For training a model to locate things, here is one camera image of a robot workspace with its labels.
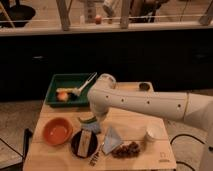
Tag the green pepper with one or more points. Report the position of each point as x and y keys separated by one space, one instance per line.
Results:
x=87 y=121

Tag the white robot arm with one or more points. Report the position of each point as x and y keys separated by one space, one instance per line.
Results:
x=191 y=109

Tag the red bowl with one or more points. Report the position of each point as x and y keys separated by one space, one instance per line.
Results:
x=57 y=131

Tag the white brush in tray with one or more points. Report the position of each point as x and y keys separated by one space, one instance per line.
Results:
x=77 y=91

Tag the small dark round cup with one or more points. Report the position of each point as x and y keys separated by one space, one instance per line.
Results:
x=144 y=86

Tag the green tray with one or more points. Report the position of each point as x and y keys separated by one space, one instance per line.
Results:
x=68 y=81

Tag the blue sponge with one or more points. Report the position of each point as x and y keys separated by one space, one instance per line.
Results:
x=94 y=127

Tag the orange fruit in tray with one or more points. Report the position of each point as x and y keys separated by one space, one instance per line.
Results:
x=62 y=96

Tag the grey triangular cloth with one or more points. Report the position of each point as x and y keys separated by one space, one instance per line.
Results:
x=111 y=141

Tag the beige block on plate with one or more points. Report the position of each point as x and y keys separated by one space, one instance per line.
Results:
x=84 y=143

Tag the black round plate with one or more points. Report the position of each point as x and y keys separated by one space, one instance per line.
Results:
x=75 y=144

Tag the white cup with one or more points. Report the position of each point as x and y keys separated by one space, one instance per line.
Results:
x=154 y=132

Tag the metal fork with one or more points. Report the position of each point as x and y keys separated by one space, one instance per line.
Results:
x=95 y=157

